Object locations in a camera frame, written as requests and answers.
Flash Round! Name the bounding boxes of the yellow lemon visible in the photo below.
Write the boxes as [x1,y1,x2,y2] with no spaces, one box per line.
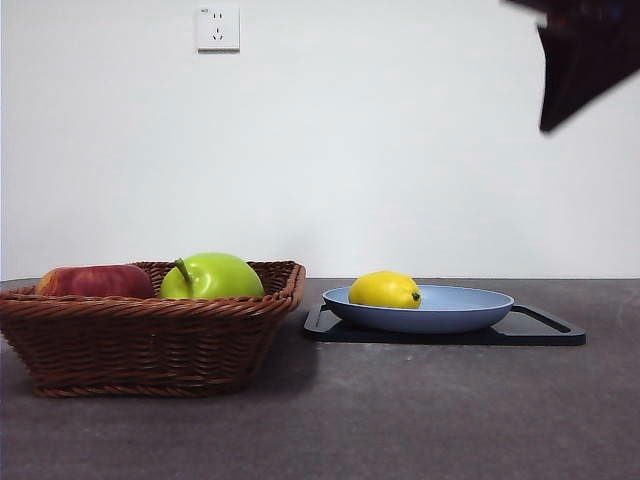
[348,270,424,310]

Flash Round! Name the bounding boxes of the blue round plate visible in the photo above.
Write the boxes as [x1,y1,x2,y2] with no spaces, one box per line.
[321,284,515,335]

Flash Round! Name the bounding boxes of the brown woven wicker basket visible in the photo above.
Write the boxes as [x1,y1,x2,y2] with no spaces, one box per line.
[0,259,307,400]

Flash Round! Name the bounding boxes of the black flat tray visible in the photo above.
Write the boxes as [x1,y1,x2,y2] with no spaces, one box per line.
[303,302,587,346]

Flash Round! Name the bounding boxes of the green apple with stem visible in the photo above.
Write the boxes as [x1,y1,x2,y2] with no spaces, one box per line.
[158,251,265,301]

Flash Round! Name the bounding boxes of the red apple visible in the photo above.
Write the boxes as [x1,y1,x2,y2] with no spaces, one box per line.
[35,264,155,300]

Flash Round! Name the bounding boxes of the white wall power socket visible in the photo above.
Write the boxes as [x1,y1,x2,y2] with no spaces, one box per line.
[196,3,241,54]

